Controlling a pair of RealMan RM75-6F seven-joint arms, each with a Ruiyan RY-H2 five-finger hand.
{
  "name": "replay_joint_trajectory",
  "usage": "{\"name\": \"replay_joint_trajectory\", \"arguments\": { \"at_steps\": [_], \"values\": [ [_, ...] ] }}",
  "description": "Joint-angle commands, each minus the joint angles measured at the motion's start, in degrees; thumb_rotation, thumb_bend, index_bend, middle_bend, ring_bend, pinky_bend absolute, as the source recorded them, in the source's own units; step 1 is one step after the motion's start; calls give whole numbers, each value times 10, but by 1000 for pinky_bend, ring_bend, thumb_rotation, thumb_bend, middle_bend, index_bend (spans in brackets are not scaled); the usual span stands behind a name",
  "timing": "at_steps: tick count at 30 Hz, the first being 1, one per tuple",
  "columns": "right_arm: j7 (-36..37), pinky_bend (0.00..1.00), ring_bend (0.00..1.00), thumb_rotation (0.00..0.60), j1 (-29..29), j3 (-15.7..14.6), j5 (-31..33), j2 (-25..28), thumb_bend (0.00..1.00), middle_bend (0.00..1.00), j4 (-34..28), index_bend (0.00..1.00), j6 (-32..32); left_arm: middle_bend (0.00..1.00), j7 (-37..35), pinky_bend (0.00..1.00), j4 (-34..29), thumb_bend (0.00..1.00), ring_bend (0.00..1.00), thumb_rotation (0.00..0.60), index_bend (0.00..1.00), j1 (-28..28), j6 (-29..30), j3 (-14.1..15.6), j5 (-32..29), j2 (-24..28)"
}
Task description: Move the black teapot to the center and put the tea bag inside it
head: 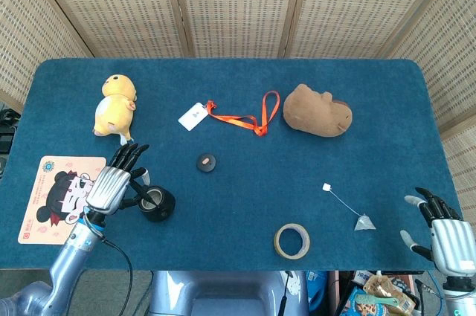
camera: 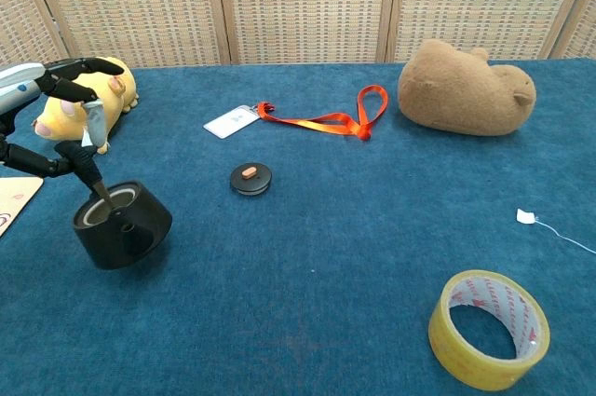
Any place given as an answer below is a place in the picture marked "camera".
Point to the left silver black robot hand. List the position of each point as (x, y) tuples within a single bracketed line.
[(23, 84)]

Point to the black cast iron teapot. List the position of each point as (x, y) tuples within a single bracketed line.
[(130, 233)]

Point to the black teapot lid orange knob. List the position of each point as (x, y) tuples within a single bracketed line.
[(251, 181)]

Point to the yellow hamster plush toy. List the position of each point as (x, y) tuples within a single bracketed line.
[(118, 98)]

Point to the beige card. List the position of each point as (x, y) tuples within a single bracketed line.
[(16, 195)]

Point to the white ID badge card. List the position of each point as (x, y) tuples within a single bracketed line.
[(230, 122)]

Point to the woven wooden folding screen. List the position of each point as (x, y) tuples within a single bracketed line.
[(302, 4)]

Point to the blue felt table cover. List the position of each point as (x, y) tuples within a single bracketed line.
[(279, 298)]

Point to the brown capybara plush toy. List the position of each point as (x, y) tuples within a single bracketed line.
[(456, 93)]

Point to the yellow clear tape roll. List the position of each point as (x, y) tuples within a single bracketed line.
[(449, 349)]

